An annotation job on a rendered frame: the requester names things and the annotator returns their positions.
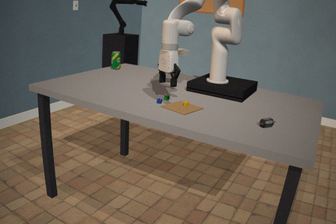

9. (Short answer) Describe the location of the tan square mat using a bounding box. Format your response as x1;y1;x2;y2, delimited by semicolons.
161;101;204;115

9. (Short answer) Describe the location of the green and yellow drink can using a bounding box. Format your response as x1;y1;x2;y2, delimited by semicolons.
111;51;121;70

